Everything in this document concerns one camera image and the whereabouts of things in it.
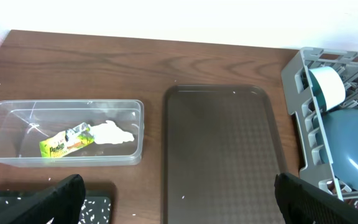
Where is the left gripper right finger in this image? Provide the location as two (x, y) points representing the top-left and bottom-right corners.
(274, 172), (358, 224)

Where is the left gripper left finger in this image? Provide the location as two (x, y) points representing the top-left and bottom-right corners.
(0, 174), (86, 224)

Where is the silver foil wrapper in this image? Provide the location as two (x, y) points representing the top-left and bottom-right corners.
(39, 123), (94, 158)

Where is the white paper napkin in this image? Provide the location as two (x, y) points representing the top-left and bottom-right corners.
(89, 120), (135, 144)

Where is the dark blue plate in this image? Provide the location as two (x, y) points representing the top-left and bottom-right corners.
(323, 109), (358, 190)

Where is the light blue rice bowl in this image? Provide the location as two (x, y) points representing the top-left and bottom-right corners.
(308, 67), (346, 111)

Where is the grey dishwasher rack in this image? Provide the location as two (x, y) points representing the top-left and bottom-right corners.
(281, 47), (358, 208)

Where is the spilled white rice pile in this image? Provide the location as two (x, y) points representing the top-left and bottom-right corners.
(0, 196), (111, 224)

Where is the black plastic bin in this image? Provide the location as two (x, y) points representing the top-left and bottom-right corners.
(0, 182), (117, 223)

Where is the clear plastic bin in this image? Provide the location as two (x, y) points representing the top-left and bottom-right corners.
(0, 100), (144, 167)

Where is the dark brown serving tray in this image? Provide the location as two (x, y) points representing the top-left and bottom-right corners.
(162, 85), (287, 224)

